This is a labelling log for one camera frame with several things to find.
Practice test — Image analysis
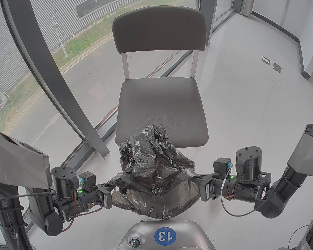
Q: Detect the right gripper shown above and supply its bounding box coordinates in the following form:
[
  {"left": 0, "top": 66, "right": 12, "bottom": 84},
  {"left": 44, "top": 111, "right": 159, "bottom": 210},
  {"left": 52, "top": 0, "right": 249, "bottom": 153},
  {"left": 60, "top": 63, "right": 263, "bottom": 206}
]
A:
[{"left": 191, "top": 174, "right": 238, "bottom": 202}]

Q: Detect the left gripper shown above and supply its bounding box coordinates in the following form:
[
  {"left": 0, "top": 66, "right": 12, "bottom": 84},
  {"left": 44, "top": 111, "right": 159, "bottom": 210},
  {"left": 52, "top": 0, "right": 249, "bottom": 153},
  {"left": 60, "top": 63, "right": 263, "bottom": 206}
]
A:
[{"left": 76, "top": 180, "right": 118, "bottom": 215}]

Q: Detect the black plastic bag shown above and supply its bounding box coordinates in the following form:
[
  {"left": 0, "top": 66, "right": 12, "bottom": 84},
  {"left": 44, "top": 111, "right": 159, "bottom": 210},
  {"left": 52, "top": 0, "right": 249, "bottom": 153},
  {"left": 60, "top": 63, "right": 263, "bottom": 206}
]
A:
[{"left": 110, "top": 124, "right": 202, "bottom": 220}]

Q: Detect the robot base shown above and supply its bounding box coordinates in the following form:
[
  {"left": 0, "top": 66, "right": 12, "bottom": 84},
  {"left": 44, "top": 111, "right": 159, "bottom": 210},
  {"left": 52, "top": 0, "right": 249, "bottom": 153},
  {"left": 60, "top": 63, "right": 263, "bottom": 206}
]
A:
[{"left": 120, "top": 219, "right": 215, "bottom": 250}]

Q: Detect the window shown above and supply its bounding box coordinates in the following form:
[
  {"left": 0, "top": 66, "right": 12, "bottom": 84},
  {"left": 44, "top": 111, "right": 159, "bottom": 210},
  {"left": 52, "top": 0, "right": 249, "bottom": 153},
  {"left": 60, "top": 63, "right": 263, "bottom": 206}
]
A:
[{"left": 0, "top": 0, "right": 244, "bottom": 244}]

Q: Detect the grey padded white chair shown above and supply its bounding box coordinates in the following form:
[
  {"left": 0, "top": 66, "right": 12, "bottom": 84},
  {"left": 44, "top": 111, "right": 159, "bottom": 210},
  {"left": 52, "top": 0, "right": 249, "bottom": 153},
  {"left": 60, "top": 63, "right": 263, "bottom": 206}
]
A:
[{"left": 112, "top": 6, "right": 209, "bottom": 149}]

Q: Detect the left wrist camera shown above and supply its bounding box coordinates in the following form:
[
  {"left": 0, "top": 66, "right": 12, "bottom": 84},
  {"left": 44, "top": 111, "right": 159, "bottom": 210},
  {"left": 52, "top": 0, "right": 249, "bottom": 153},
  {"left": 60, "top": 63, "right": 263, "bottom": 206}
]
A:
[{"left": 79, "top": 171, "right": 96, "bottom": 191}]

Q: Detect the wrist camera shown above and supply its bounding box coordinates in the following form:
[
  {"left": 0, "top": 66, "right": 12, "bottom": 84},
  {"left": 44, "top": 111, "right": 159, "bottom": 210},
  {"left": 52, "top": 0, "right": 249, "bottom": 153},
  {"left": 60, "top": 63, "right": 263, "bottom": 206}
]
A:
[
  {"left": 213, "top": 157, "right": 232, "bottom": 180},
  {"left": 79, "top": 171, "right": 96, "bottom": 191}
]

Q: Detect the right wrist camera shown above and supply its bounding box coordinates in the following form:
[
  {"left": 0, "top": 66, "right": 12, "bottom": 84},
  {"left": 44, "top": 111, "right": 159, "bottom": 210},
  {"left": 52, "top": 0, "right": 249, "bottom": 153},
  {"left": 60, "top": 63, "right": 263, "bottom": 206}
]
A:
[{"left": 213, "top": 157, "right": 232, "bottom": 180}]

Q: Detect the black cable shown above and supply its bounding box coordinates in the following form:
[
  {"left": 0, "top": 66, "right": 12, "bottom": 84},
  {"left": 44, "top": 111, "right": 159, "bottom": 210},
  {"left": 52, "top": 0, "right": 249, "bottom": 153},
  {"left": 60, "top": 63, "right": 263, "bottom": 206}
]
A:
[{"left": 220, "top": 179, "right": 260, "bottom": 217}]

